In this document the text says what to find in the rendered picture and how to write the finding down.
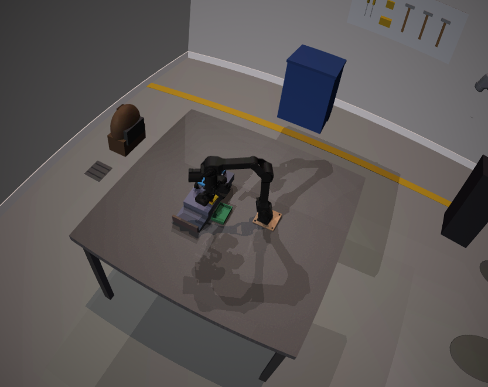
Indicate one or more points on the green tray floor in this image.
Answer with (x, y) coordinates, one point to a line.
(221, 213)

